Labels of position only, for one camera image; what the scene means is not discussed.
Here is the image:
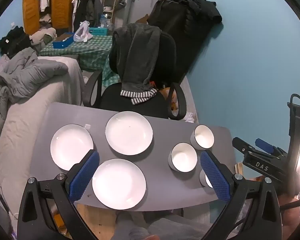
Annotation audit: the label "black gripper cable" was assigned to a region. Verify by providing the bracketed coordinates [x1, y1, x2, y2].
[289, 93, 300, 110]

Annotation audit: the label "blue cardboard box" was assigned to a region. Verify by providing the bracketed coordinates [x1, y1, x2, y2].
[52, 32, 76, 49]

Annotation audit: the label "white bowl with black rim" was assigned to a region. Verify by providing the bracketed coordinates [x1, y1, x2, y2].
[190, 124, 215, 150]
[199, 169, 214, 188]
[168, 142, 198, 173]

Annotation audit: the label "orange plush toy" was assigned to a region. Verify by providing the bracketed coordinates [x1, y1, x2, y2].
[162, 87, 179, 110]

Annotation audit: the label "white plate with black rim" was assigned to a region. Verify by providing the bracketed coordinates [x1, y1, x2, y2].
[105, 111, 154, 155]
[92, 158, 147, 210]
[50, 124, 94, 171]

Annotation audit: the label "white plastic bag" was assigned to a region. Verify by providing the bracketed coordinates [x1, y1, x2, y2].
[74, 20, 93, 42]

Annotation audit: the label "black clothes pile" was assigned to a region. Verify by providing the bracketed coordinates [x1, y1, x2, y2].
[0, 26, 32, 57]

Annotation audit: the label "black office chair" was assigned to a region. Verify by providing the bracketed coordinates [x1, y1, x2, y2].
[83, 23, 188, 120]

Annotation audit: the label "beige clothes pile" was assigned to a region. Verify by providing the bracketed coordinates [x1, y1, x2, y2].
[30, 27, 57, 47]

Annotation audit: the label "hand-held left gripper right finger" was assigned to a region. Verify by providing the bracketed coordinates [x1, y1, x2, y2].
[200, 149, 283, 240]

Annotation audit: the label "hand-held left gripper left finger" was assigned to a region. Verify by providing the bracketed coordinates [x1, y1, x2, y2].
[17, 149, 100, 240]

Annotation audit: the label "bed with grey sheet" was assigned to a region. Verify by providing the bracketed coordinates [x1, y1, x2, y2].
[0, 56, 85, 230]

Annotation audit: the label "person's right hand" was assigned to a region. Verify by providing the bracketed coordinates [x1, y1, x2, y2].
[277, 195, 300, 240]

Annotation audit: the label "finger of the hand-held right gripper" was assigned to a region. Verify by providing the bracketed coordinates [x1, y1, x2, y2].
[255, 138, 287, 156]
[232, 137, 259, 156]

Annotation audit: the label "grey door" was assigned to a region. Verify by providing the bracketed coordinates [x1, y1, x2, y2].
[122, 0, 170, 28]

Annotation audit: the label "pile of black jackets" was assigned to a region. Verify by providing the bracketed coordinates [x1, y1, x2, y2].
[147, 0, 223, 75]

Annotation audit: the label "orange wooden wardrobe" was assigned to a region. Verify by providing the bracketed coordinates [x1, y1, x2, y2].
[22, 0, 77, 34]

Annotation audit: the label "grey hoodie with striped cuffs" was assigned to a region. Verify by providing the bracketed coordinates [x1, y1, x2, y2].
[112, 23, 163, 105]

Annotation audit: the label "grey puffy duvet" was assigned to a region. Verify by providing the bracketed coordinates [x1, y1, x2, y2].
[0, 47, 69, 105]

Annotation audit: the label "teal box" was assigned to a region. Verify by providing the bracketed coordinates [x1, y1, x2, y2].
[89, 27, 110, 36]

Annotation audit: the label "dark hanging coats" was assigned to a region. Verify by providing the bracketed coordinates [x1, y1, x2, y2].
[71, 0, 103, 32]

